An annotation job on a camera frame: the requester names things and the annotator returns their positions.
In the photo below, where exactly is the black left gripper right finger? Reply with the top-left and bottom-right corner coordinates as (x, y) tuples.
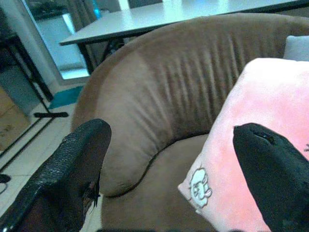
(232, 122), (309, 232)

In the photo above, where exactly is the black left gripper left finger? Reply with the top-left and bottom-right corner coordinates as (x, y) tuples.
(0, 118), (112, 232)

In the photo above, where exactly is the pink cartoon print pillow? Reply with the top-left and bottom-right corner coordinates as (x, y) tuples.
(178, 58), (309, 232)

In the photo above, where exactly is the teal floor mat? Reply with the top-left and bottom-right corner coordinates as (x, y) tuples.
(47, 85), (85, 109)

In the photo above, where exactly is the grey pillow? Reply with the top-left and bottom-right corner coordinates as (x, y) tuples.
(282, 35), (309, 62)

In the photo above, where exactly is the brown round sofa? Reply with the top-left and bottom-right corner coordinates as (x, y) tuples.
(71, 12), (309, 232)

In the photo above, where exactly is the cardboard box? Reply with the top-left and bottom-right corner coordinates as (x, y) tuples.
(0, 86), (31, 152)

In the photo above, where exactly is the black metal stand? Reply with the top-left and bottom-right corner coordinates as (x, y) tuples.
(0, 33), (69, 170)

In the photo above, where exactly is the brown curtain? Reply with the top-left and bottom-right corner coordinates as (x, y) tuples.
(66, 0), (98, 33)

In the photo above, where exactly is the grey table with black legs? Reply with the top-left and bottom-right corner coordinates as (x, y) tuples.
(59, 0), (309, 75)

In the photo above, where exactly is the black cable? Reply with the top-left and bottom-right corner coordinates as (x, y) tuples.
(0, 174), (12, 195)

